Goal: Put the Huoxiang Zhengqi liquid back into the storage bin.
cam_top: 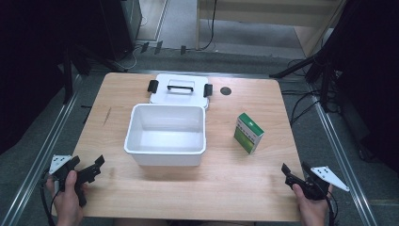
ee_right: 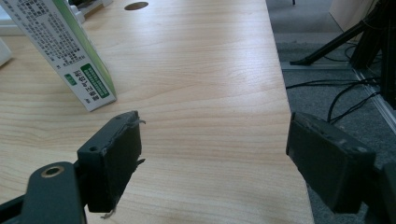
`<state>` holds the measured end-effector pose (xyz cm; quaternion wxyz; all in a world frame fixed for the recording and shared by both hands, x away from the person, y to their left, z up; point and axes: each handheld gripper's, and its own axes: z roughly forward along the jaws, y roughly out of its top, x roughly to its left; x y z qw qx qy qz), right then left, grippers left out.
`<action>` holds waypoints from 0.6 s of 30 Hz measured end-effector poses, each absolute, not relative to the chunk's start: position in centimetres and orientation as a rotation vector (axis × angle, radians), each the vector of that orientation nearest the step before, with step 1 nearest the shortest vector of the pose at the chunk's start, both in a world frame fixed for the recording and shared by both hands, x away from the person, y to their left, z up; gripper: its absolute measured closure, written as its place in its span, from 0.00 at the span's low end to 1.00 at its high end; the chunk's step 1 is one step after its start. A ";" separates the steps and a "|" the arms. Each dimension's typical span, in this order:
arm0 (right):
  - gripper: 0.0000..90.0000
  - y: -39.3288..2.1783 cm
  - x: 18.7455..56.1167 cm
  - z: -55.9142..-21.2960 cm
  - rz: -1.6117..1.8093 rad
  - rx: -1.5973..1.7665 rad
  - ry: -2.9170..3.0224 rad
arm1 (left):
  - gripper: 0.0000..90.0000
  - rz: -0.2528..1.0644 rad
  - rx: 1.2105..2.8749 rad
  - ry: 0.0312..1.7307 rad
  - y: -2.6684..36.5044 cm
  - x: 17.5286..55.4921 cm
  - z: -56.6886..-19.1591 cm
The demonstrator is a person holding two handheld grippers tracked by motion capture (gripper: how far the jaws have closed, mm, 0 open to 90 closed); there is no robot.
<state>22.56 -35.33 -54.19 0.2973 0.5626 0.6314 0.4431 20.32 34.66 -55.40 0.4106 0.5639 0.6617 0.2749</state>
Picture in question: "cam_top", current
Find black metal stand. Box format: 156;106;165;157
61;43;126;105

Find black hanging cable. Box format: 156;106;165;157
199;0;218;52

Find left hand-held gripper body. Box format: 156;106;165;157
49;153;102;208

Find light wooden furniture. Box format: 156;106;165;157
195;0;347;58

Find black tripod stand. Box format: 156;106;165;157
268;43;342;113

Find dark curtain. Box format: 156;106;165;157
326;0;399;172
0;0;109;155

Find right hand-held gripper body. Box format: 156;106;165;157
284;165;351;202

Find person's right hand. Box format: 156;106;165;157
291;183;334;226

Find person's left hand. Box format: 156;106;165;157
45;169;89;226

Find white plastic storage box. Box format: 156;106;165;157
123;103;207;168

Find black floor cables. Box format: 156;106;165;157
279;57;342;128

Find green and white carton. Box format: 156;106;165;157
232;112;265;155

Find black cabinet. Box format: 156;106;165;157
99;0;143;62

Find white lid with black handle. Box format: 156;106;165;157
147;73;214;110

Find metal floor rail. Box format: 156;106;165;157
309;83;379;226
0;73;83;226

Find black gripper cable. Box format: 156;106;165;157
39;169;60;226
325;190;339;226

